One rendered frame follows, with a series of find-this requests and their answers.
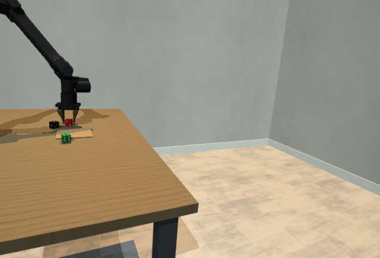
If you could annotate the green die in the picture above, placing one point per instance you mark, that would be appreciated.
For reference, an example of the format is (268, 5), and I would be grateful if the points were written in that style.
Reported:
(65, 138)

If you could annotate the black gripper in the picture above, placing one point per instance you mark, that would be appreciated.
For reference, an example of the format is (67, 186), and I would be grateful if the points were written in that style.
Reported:
(68, 103)

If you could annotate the black die with white pips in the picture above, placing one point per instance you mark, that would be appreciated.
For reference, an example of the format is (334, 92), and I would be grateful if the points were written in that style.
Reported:
(54, 124)

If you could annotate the red die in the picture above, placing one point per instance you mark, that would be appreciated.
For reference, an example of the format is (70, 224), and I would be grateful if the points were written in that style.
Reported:
(68, 122)

